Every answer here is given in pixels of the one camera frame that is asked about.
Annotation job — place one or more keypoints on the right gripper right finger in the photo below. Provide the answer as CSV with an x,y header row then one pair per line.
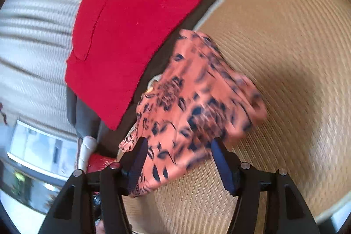
x,y
227,164

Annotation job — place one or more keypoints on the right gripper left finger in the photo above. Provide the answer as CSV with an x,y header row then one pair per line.
x,y
132,164

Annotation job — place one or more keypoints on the orange black floral garment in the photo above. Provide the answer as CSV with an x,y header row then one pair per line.
x,y
197,98

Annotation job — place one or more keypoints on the red gift box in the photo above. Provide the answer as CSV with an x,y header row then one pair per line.
x,y
98,162

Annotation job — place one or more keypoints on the folded maroon white quilt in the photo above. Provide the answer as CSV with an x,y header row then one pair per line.
x,y
85,148

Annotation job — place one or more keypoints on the dark brown leather sofa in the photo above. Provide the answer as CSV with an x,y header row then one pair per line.
x,y
87,123

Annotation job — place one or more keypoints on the white floral air conditioner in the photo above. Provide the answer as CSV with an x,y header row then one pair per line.
x,y
42,152

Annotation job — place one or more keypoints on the woven bamboo seat mat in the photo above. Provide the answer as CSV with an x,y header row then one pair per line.
x,y
297,52

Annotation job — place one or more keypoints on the red knitted blanket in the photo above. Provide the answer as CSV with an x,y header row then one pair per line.
x,y
113,41

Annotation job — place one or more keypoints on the beige dotted curtain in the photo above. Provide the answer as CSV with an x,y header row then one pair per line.
x,y
36,40

